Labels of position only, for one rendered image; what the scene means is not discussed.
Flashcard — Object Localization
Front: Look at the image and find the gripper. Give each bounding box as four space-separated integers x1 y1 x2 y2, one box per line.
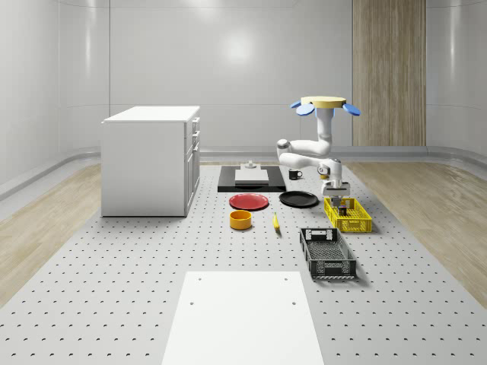
322 181 352 208

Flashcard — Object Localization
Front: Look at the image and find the black plate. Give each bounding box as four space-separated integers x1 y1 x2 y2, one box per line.
279 190 320 208

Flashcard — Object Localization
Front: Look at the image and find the yellow basket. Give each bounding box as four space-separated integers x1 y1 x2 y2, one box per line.
323 197 373 233

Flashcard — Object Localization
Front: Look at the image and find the dark grey basket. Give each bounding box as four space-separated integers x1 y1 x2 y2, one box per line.
299 227 358 281

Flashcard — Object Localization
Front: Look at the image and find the drone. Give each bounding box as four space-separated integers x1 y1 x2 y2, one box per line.
291 96 361 117

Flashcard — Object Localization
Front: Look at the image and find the red plate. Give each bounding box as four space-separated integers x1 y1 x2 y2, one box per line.
228 192 270 211

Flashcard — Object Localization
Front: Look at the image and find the yellow bowl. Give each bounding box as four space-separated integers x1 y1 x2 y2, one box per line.
229 210 253 230

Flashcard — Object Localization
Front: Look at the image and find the black stove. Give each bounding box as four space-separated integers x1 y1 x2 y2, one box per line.
217 160 288 193

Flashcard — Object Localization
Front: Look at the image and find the white board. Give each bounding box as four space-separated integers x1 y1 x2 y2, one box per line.
161 271 326 365

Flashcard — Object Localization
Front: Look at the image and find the white cabinet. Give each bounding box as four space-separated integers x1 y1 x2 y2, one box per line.
100 105 202 218

